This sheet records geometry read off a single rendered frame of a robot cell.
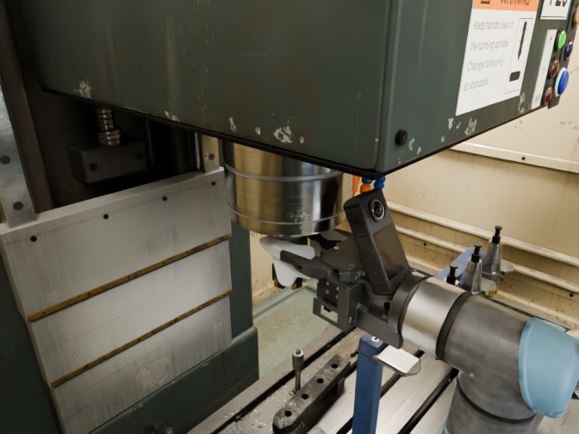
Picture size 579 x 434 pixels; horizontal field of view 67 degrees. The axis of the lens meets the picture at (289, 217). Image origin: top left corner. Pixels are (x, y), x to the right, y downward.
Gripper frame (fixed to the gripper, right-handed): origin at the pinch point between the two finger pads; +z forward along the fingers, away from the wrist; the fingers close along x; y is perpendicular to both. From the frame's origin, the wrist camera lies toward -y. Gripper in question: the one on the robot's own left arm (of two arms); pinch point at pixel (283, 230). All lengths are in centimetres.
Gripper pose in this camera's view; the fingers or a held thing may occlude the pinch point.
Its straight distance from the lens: 58.7
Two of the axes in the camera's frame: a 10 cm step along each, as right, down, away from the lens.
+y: -0.2, 9.1, 4.2
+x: 6.9, -3.0, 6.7
